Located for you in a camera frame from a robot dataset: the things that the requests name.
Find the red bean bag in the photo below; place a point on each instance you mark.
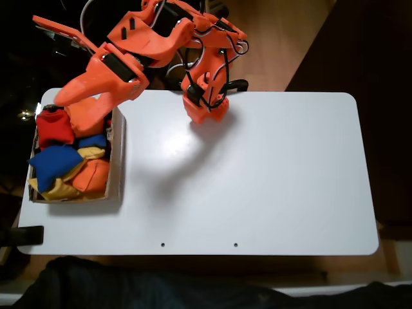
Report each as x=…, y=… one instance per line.
x=54, y=128
x=108, y=122

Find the tall orange bean bag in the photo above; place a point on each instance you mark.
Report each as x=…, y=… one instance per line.
x=88, y=116

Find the blue bean bag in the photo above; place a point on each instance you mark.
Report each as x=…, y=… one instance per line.
x=93, y=141
x=54, y=164

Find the yellow bean bag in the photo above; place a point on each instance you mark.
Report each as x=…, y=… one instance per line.
x=93, y=153
x=61, y=191

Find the cardboard box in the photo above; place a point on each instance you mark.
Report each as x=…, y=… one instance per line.
x=117, y=154

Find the flat orange bean bag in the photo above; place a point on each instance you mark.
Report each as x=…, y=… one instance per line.
x=93, y=175

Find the small shiny metal object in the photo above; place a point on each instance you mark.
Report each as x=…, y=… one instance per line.
x=24, y=115

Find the metal chair base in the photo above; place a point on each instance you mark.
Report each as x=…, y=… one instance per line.
x=212, y=6

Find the black table clamp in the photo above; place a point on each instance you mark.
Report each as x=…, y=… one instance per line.
x=29, y=235

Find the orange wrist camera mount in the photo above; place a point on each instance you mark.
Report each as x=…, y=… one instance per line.
x=61, y=30

